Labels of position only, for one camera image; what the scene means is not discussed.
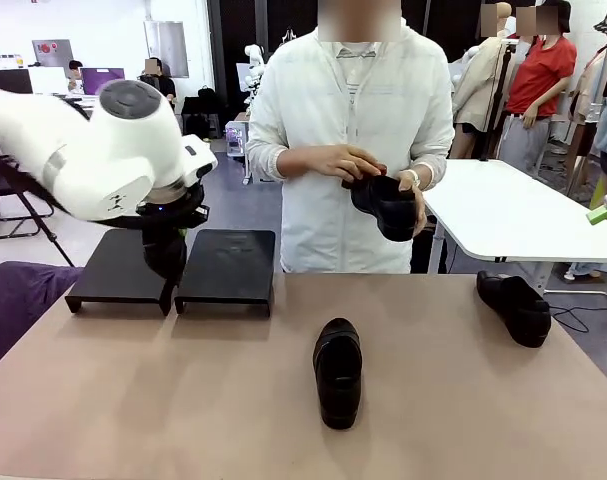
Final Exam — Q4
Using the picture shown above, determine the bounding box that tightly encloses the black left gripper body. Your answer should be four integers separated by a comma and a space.
135, 185, 210, 230

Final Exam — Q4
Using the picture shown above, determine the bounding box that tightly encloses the small black leather shoe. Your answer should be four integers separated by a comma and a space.
141, 227, 189, 317
475, 269, 553, 350

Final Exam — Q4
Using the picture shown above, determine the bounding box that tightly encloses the large black leather shoe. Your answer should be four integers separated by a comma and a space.
311, 316, 364, 431
340, 172, 420, 244

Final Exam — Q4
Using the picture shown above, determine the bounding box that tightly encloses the person left forearm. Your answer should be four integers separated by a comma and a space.
407, 149, 454, 194

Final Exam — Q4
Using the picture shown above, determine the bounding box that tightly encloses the person right forearm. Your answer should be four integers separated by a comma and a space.
246, 142, 332, 184

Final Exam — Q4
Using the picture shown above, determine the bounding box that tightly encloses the black shoe stand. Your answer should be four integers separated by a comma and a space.
64, 228, 173, 317
173, 228, 277, 319

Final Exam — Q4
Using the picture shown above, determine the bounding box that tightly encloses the person right hand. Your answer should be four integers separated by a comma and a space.
322, 143, 388, 185

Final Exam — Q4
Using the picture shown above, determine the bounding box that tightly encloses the person left hand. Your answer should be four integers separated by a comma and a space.
396, 172, 430, 237

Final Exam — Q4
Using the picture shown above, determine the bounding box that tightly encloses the computer tower with lights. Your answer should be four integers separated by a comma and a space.
224, 121, 248, 160

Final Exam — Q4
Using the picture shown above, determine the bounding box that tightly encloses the white table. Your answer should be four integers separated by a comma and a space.
422, 158, 607, 314

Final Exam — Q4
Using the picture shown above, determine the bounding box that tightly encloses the seated person black shirt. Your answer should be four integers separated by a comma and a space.
138, 56, 178, 109

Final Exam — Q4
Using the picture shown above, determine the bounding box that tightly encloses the beige hanging garment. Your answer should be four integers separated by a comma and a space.
568, 47, 605, 132

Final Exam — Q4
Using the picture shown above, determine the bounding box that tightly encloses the purple screen monitor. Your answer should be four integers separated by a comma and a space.
80, 67, 127, 95

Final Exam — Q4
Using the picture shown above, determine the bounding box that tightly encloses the white humanoid robot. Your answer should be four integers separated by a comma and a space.
242, 43, 268, 109

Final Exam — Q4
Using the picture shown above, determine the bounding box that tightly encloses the seated person white shirt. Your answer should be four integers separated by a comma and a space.
65, 59, 85, 95

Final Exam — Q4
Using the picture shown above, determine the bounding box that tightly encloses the purple cloth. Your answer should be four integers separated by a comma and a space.
0, 259, 87, 379

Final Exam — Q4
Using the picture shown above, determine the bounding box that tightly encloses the person in white jacket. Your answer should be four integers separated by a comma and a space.
245, 0, 457, 275

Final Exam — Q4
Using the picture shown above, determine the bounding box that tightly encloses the white monitor back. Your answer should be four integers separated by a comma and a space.
27, 66, 68, 95

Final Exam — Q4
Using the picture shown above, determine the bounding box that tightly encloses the grey poster red dot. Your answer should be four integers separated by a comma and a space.
31, 38, 75, 69

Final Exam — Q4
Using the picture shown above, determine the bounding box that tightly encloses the dark screen monitor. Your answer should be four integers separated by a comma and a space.
0, 68, 34, 95

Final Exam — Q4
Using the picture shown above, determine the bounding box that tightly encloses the grey wall board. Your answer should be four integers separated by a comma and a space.
142, 19, 190, 80

